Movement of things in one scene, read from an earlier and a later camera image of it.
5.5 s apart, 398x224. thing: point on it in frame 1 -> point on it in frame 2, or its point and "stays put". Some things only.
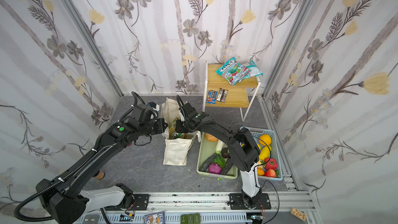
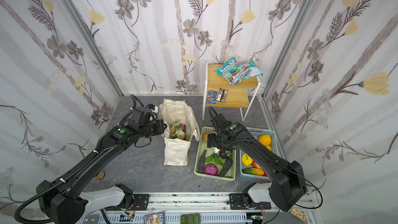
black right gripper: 180,126 -> 216,123
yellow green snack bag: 172,129 stays put
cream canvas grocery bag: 176,150 stays put
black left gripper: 161,126 stays put
